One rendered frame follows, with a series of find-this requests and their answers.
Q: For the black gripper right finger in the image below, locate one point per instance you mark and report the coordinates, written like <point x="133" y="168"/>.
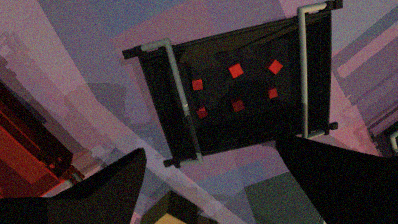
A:
<point x="345" y="186"/>

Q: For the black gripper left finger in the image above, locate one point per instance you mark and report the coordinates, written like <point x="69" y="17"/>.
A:
<point x="106" y="197"/>

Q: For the small red block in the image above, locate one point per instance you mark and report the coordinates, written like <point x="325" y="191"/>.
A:
<point x="197" y="84"/>
<point x="273" y="66"/>
<point x="237" y="104"/>
<point x="271" y="92"/>
<point x="201" y="111"/>
<point x="235" y="70"/>

